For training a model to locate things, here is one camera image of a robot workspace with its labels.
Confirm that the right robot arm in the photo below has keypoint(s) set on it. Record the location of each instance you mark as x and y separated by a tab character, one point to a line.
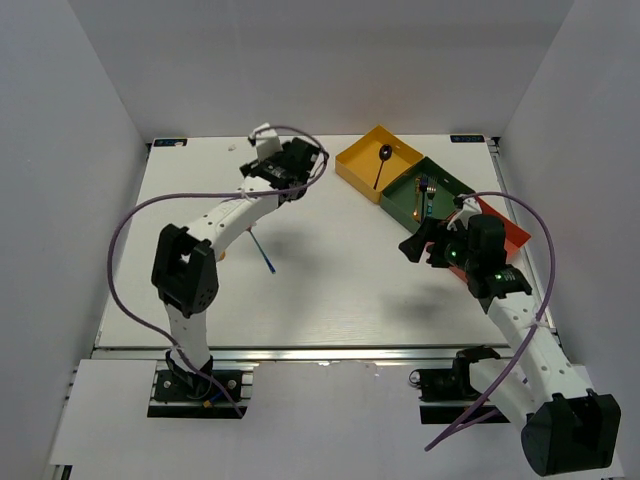
564	425

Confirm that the left corner label sticker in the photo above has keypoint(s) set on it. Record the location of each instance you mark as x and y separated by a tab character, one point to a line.
170	142

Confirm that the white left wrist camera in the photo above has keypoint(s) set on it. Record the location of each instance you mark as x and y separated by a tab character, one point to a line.
265	140

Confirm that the corner label sticker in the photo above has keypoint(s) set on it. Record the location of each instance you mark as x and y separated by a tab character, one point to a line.
466	138
170	142

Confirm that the black spoon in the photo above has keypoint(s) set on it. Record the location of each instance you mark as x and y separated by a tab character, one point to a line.
384	154

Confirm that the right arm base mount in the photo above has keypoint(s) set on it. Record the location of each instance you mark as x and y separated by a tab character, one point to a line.
445	393

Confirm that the aluminium table edge rail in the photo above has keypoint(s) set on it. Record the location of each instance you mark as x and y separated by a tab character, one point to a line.
293	354

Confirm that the silver fork green handle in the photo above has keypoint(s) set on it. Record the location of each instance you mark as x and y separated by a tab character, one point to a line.
430	192

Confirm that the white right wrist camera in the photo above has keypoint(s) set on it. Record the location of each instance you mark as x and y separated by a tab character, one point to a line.
466	207

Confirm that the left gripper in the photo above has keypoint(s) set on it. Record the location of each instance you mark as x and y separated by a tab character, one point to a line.
245	169

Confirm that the red square tray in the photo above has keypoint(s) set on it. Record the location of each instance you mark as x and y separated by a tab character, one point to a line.
505	230

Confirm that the ornate gold fork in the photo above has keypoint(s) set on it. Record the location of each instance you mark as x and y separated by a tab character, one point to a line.
416	215

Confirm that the yellow square tray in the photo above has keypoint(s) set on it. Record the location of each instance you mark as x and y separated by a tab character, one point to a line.
359	163

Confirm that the green square tray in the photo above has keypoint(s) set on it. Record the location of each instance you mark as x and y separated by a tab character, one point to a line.
398	198

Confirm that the right corner label sticker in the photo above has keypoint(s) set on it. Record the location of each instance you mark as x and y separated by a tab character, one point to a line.
466	138

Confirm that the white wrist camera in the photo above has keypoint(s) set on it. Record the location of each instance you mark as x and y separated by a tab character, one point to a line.
265	140
466	207

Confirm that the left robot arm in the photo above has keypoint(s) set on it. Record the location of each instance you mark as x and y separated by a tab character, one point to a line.
185	273

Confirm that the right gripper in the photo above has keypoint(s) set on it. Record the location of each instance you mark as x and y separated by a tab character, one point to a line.
414	245

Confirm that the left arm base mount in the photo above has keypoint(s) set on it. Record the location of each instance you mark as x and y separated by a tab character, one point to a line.
171	398

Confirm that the purple iridescent fork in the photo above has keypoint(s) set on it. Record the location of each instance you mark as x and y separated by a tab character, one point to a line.
423	185

